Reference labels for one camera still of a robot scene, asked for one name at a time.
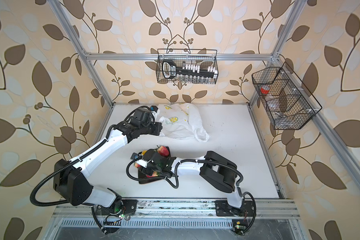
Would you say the white plastic bag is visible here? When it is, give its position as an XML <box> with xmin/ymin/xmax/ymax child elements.
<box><xmin>156</xmin><ymin>103</ymin><xmax>210</xmax><ymax>143</ymax></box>

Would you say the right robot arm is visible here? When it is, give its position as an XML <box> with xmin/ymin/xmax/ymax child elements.
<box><xmin>126</xmin><ymin>149</ymin><xmax>257</xmax><ymax>236</ymax></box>

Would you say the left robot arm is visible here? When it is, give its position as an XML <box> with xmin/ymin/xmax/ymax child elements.
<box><xmin>30</xmin><ymin>106</ymin><xmax>162</xmax><ymax>207</ymax></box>

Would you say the black square plate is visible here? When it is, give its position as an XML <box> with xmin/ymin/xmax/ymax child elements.
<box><xmin>135</xmin><ymin>146</ymin><xmax>171</xmax><ymax>184</ymax></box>

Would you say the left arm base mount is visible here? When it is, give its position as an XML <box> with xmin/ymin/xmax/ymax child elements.
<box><xmin>95</xmin><ymin>197</ymin><xmax>138</xmax><ymax>235</ymax></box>

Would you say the back wire basket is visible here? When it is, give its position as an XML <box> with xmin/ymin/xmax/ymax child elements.
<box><xmin>156</xmin><ymin>48</ymin><xmax>219</xmax><ymax>85</ymax></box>

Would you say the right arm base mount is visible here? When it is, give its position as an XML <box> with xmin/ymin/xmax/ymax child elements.
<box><xmin>215</xmin><ymin>199</ymin><xmax>257</xmax><ymax>236</ymax></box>

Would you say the side wire basket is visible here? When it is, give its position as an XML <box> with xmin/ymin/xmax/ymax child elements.
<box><xmin>252</xmin><ymin>63</ymin><xmax>322</xmax><ymax>130</ymax></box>

